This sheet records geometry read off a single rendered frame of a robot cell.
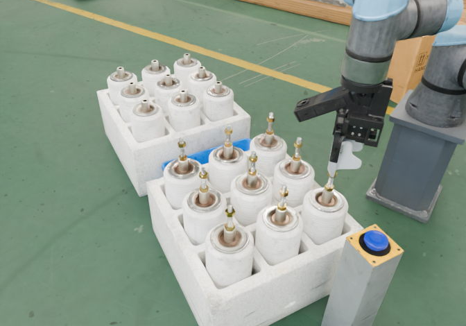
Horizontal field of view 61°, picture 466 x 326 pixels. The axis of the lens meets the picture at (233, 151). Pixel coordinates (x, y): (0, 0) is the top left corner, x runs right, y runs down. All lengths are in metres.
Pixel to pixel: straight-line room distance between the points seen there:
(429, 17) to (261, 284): 0.55
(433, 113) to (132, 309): 0.88
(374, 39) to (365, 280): 0.40
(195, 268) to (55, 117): 1.05
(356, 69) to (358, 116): 0.09
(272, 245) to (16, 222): 0.77
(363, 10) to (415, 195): 0.72
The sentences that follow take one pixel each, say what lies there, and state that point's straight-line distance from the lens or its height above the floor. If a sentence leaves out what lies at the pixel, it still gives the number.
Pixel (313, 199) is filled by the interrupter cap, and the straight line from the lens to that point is 0.88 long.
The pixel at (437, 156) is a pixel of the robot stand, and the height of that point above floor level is 0.22.
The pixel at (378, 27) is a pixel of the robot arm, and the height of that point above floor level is 0.65.
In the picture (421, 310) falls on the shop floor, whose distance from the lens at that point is 1.10.
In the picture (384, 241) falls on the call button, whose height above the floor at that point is 0.33.
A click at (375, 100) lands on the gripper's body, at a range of 0.73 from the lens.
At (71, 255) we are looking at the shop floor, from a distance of 1.15.
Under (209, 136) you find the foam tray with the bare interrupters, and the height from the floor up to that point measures 0.15.
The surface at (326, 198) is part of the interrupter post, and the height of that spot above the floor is 0.27.
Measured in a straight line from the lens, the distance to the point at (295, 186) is 0.93.
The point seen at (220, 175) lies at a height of 0.22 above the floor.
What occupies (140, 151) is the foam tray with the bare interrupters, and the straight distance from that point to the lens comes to 1.15.
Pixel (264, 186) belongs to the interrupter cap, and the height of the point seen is 0.25.
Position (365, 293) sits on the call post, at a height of 0.24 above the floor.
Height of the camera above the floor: 0.85
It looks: 37 degrees down
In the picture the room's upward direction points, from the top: 1 degrees clockwise
